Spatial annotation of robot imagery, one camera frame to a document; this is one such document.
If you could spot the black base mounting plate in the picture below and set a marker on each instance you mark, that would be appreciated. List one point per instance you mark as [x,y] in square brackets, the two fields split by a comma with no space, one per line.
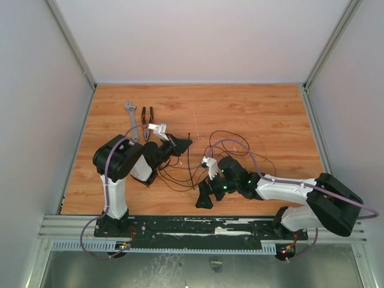
[185,232]

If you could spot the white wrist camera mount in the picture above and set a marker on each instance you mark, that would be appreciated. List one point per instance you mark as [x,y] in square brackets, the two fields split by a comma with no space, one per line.
[211,165]
[159,130]

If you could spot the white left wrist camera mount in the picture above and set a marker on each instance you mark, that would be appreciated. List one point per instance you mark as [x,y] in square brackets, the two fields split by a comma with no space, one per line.
[159,130]

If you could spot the orange black pliers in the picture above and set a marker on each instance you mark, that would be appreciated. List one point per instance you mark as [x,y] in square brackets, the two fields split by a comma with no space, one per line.
[146,131]

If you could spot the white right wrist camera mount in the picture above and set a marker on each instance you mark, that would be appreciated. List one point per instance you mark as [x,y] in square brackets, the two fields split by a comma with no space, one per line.
[211,165]

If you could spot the black zip tie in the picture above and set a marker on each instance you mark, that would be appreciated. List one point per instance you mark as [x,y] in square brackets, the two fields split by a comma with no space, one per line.
[188,162]

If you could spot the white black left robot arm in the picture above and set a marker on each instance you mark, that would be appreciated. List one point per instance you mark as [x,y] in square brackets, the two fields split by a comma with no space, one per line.
[120,158]

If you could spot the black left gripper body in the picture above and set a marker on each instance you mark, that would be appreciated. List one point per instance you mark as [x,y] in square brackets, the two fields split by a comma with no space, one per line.
[168,148]

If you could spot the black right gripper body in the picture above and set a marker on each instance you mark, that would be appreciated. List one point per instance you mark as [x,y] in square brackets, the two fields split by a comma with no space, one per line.
[212,191]

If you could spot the aluminium frame rail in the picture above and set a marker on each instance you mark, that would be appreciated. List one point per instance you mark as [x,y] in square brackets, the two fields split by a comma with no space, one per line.
[336,34]

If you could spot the silver adjustable wrench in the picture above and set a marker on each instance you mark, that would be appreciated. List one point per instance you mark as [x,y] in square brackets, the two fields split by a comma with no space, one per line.
[130,108]

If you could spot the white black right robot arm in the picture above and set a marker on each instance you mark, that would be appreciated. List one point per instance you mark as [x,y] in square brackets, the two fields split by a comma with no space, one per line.
[323,202]

